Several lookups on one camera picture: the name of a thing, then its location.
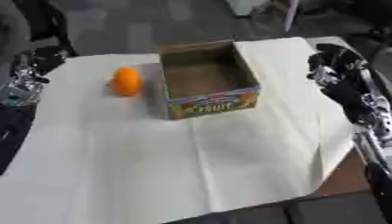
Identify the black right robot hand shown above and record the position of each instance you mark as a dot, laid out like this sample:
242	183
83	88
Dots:
344	87

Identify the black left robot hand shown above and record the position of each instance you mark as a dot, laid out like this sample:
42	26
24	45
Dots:
45	59

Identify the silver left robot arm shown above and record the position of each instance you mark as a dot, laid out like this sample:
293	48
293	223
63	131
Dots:
20	90

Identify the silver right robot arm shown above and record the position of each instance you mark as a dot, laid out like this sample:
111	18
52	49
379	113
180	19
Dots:
377	137

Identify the printed cardboard fruit box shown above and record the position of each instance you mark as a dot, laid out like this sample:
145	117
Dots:
207	78

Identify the orange toy fruit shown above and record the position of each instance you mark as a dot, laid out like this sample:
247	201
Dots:
125	82

